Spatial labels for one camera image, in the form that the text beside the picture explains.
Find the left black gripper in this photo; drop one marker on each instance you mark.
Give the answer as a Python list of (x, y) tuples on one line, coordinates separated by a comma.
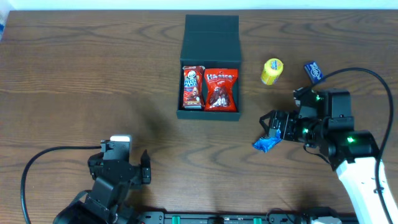
[(137, 172)]

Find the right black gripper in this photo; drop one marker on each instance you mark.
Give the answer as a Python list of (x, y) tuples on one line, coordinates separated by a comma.
[(277, 123)]

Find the blue Oreo cookie pack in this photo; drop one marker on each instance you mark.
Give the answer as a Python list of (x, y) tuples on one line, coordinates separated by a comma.
[(266, 143)]

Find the red candy bag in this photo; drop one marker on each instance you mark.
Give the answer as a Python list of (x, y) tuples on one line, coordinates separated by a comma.
[(220, 82)]

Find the Hello Panda biscuit box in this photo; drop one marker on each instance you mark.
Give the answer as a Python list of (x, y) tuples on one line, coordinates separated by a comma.
[(192, 84)]

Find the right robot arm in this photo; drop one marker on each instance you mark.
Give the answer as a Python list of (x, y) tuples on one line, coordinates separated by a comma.
[(324, 121)]

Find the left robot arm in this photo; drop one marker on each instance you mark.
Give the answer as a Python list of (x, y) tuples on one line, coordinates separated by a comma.
[(104, 203)]

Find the yellow gum canister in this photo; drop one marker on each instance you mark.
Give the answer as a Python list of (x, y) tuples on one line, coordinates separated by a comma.
[(271, 71)]

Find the blue Eclipse mint tin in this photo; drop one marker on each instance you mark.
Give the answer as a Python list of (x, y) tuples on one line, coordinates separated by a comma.
[(313, 71)]

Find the dark green open box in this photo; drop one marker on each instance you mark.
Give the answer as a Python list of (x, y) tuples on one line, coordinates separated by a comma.
[(213, 42)]

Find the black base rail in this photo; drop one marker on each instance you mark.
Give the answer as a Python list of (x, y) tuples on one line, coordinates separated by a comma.
[(208, 218)]

